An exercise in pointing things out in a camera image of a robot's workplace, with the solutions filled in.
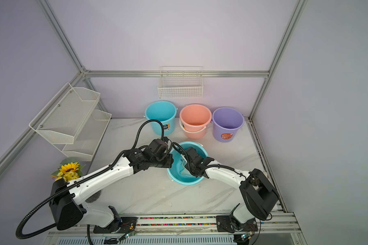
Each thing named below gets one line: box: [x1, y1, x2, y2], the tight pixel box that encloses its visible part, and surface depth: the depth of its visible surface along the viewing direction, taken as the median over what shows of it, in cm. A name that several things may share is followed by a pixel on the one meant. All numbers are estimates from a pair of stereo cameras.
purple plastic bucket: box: [210, 106, 245, 143], surface depth 102 cm
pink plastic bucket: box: [178, 103, 213, 140], surface depth 102 cm
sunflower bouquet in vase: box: [51, 157, 87, 182], surface depth 69 cm
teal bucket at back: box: [143, 100, 178, 136], surface depth 105 cm
